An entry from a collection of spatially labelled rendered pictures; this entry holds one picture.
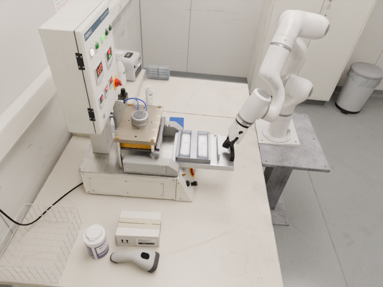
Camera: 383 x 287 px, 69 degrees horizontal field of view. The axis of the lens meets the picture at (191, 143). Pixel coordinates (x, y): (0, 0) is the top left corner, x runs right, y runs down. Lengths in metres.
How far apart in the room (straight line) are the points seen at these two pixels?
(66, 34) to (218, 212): 0.99
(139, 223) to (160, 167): 0.26
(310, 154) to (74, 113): 1.38
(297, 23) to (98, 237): 1.15
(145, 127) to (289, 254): 1.50
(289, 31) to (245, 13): 2.39
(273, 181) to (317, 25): 1.18
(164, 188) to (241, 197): 0.41
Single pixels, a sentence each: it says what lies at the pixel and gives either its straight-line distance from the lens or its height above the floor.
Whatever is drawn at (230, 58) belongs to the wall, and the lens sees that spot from 3.79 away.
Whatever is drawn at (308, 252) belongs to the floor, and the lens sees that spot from 2.36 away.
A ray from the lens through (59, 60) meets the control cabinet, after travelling 1.05.
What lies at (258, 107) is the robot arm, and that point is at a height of 1.27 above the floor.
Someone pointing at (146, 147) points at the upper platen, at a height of 1.05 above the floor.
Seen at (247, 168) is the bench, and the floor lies 0.75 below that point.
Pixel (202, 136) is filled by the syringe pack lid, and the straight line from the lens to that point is 1.39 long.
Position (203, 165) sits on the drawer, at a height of 0.96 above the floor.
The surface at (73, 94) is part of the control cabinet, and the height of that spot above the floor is 1.34.
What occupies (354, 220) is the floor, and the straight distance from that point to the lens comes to 2.73.
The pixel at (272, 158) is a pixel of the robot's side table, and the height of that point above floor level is 0.75.
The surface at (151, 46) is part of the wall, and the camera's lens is 3.80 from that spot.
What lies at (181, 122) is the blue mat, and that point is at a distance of 1.88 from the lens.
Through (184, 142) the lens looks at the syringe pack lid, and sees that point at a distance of 1.34.
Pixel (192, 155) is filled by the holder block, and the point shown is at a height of 1.00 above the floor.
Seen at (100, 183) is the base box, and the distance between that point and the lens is 1.41.
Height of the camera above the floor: 1.90
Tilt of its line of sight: 42 degrees down
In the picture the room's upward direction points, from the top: 5 degrees clockwise
